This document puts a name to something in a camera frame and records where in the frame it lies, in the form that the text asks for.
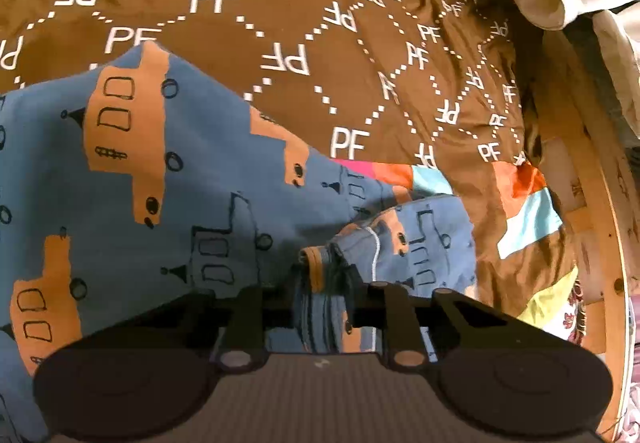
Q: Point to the white floral bed sheet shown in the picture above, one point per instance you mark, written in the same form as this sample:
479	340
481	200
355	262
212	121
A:
576	327

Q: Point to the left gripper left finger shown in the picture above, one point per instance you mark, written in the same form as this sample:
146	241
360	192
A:
262	321

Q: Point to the brown PF patterned duvet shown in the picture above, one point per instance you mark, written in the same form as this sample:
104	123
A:
412	91

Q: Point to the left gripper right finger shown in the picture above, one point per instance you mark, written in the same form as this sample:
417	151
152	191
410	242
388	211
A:
384	319

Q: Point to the blue pants with orange trucks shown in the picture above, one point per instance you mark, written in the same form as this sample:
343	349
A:
138	196

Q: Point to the wooden bed frame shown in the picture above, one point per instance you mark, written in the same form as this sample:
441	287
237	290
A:
586	166

